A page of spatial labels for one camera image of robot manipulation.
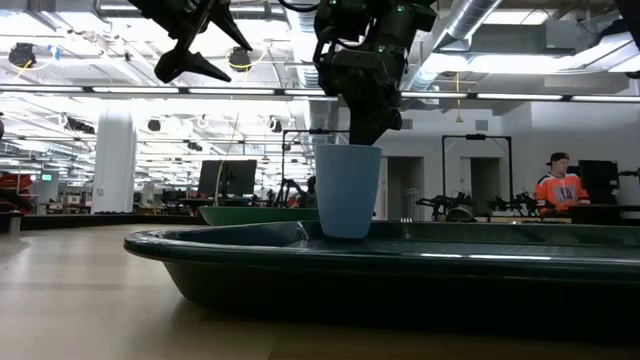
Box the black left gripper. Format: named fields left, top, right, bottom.
left=127, top=0, right=253, bottom=85

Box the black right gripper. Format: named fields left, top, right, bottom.
left=312, top=0, right=439, bottom=147

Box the blue plastic cup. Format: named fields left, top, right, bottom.
left=314, top=144, right=383, bottom=240

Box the green round plate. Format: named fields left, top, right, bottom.
left=198, top=205, right=321, bottom=227

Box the dark green plastic tray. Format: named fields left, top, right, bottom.
left=123, top=219, right=640, bottom=344

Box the black ceiling device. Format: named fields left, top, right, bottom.
left=7, top=42, right=38, bottom=69
left=228, top=46, right=253, bottom=72

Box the black computer monitor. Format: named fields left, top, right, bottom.
left=577, top=159, right=622, bottom=206
left=197, top=159, right=258, bottom=198

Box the white square column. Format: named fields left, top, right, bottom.
left=91, top=107, right=138, bottom=215

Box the person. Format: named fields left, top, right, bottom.
left=533, top=151, right=592, bottom=218

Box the black metal rig frame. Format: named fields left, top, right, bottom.
left=441, top=133, right=514, bottom=217
left=281, top=128, right=351, bottom=204

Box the silver ventilation duct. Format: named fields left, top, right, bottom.
left=402, top=0, right=503, bottom=92

